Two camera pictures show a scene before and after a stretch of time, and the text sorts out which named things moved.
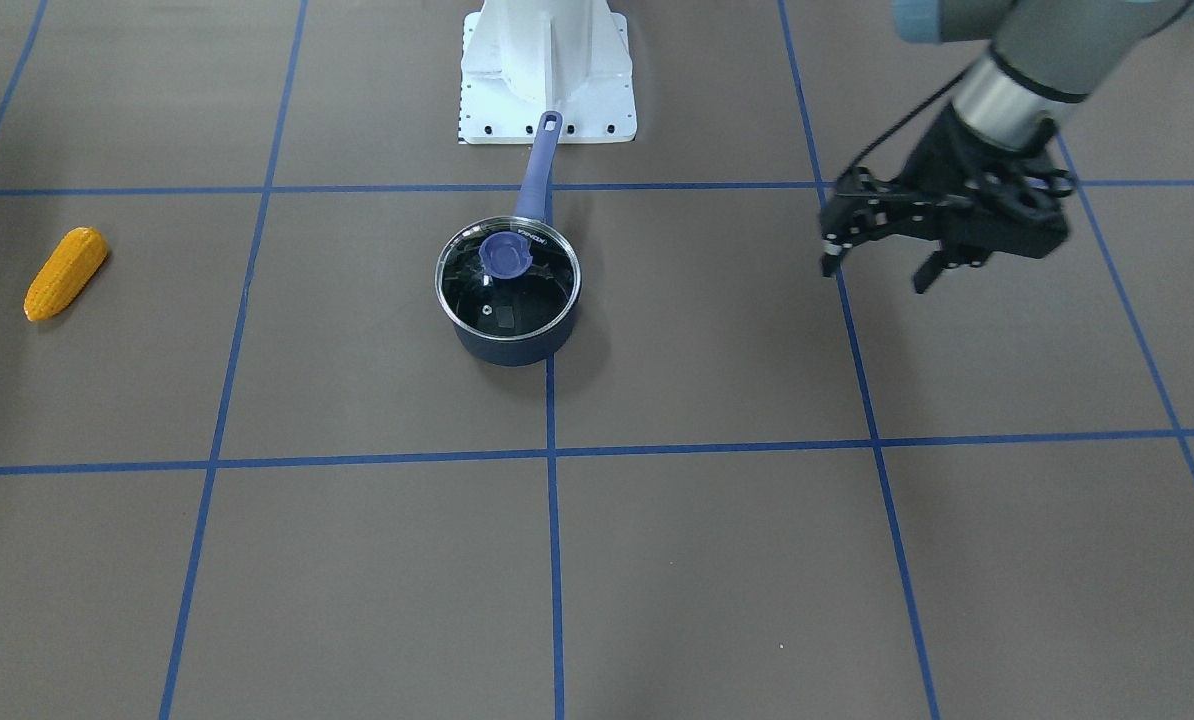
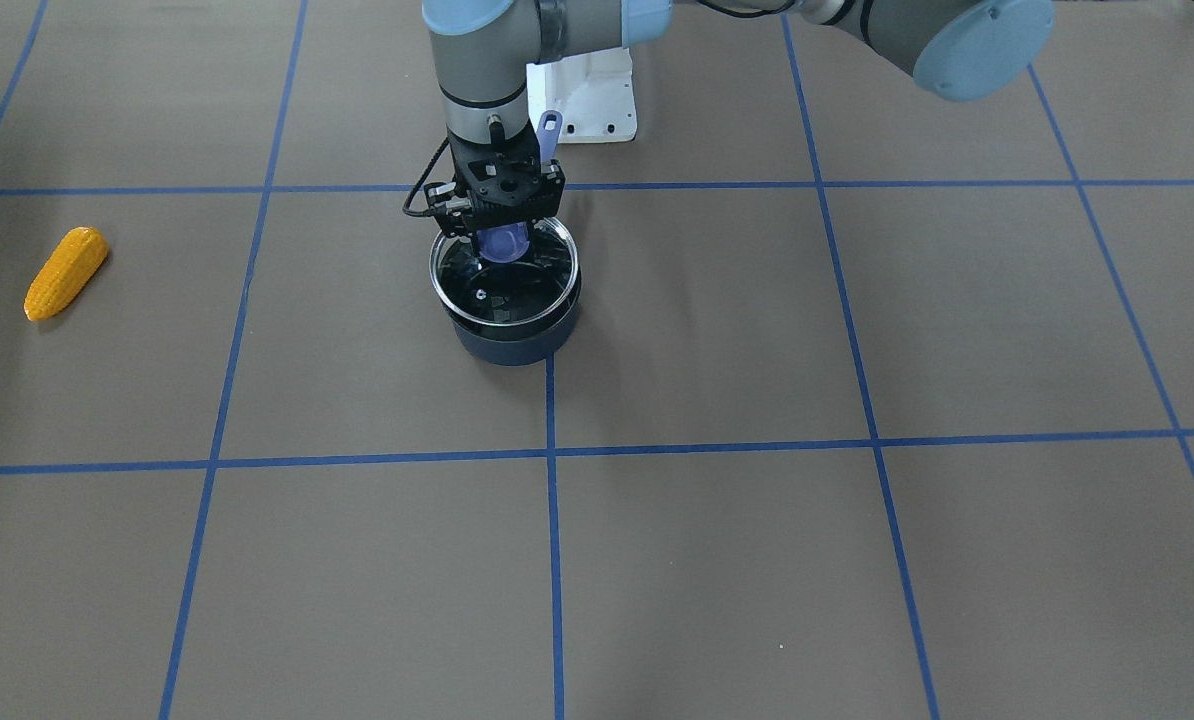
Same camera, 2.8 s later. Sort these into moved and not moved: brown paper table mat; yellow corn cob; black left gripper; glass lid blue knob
Moved: glass lid blue knob; black left gripper
Not moved: brown paper table mat; yellow corn cob
